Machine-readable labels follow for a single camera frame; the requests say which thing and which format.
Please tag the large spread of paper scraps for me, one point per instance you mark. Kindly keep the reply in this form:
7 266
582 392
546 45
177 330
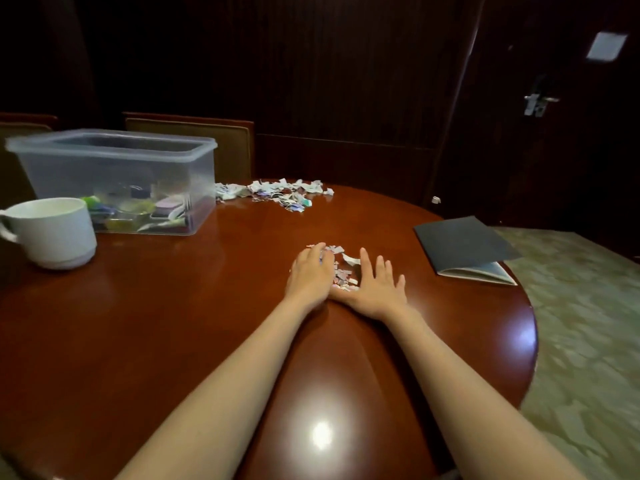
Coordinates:
280 192

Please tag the person's right thumb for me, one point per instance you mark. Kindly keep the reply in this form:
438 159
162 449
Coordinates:
345 293

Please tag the white ceramic cup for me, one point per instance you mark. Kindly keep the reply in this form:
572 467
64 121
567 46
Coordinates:
52 232

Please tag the dark wooden door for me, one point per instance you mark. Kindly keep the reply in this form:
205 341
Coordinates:
560 144

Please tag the person's right hand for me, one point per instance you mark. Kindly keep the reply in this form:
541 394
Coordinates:
375 297

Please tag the clear plastic storage box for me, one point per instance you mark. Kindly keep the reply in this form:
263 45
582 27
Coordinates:
125 164

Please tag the person's right little finger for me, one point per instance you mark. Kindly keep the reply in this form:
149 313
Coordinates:
400 286

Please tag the person's right forearm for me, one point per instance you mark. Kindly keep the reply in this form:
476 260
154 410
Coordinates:
470 399

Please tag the person's left fingers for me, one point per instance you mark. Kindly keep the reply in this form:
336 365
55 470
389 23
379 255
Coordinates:
314 253

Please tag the pale square door plate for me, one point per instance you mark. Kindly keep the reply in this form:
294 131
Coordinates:
606 46

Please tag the dark grey folder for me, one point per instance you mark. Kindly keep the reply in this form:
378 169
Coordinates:
462 242

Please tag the person's left hand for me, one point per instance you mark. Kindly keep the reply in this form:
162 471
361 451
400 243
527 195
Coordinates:
309 277

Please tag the colourful items in clear box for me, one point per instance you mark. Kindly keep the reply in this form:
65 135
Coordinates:
150 212

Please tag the person's left forearm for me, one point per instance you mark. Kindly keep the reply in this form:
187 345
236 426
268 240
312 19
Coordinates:
225 394

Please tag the person's right middle finger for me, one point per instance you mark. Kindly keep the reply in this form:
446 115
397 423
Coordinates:
380 272

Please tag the small pile of paper scraps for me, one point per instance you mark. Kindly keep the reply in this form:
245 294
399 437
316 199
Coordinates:
344 274

